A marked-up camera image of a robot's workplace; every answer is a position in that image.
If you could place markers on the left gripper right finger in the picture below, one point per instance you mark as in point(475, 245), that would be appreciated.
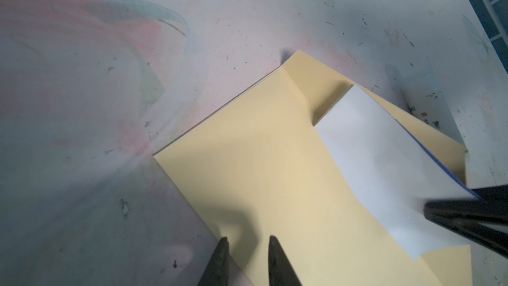
point(281, 273)

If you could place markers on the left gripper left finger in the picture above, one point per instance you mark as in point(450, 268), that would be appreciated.
point(217, 270)

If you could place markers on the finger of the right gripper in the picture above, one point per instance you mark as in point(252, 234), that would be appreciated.
point(493, 237)
point(468, 208)

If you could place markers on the yellow envelope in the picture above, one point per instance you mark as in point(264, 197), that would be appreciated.
point(258, 167)

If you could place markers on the white letter blue border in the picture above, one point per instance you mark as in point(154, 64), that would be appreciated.
point(390, 172)

